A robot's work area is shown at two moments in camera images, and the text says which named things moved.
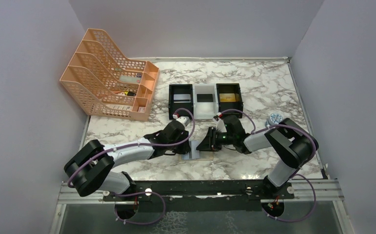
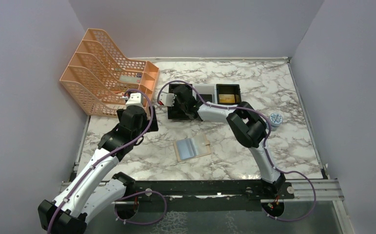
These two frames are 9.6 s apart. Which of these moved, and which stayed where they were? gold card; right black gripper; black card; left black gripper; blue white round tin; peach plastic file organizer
Moved: left black gripper; right black gripper
Stayed: black card; gold card; peach plastic file organizer; blue white round tin
